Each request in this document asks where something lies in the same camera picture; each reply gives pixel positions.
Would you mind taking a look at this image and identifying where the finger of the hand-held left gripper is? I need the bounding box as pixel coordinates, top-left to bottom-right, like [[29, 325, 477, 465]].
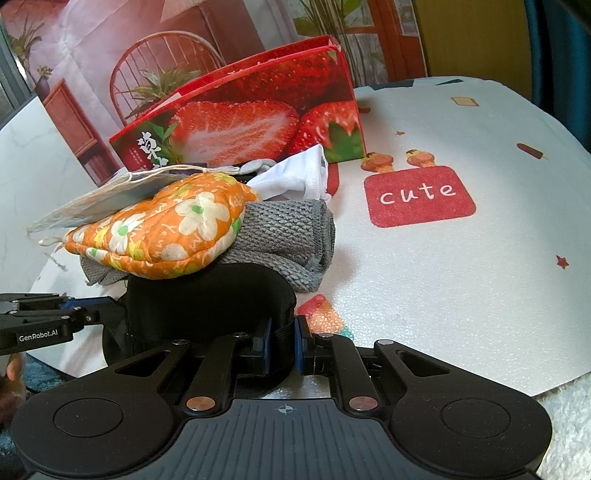
[[0, 307, 101, 356], [0, 292, 121, 315]]

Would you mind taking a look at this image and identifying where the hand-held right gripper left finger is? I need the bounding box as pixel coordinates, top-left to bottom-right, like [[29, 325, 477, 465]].
[[108, 319, 274, 416]]

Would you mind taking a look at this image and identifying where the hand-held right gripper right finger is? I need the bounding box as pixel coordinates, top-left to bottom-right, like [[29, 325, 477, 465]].
[[294, 315, 463, 416]]

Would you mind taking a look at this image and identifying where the black fabric band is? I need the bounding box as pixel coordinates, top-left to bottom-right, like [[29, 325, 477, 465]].
[[102, 263, 298, 370]]

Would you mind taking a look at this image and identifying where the white sock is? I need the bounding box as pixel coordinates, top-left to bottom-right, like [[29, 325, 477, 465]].
[[247, 144, 341, 203]]

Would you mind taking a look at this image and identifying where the red strawberry print cardboard box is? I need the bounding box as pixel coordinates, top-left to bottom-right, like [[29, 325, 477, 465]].
[[108, 36, 368, 175]]

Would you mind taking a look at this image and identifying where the person's left hand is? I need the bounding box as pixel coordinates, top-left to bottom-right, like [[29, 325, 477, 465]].
[[0, 354, 29, 425]]

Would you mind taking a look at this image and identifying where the blue fuzzy rug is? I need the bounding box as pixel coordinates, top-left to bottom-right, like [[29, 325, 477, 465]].
[[0, 354, 80, 480]]

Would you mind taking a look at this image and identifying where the grey knit towel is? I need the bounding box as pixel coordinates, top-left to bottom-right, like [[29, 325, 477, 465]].
[[79, 198, 337, 294]]

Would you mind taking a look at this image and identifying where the orange floral padded pouch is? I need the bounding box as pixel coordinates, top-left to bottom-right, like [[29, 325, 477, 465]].
[[65, 172, 263, 280]]

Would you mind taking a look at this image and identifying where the white cartoon printed mat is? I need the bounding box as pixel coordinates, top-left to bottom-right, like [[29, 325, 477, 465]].
[[28, 76, 591, 398]]

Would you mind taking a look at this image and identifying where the black white striped knit glove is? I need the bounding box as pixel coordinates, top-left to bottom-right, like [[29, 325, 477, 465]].
[[233, 158, 279, 177]]

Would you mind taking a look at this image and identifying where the white fluffy rug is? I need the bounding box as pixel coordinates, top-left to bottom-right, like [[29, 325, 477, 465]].
[[531, 378, 591, 480]]

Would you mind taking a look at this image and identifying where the blue curtain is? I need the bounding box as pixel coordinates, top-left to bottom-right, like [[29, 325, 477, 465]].
[[524, 0, 591, 153]]

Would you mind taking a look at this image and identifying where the wall poster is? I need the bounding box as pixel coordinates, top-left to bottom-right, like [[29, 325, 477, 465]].
[[0, 0, 428, 185]]

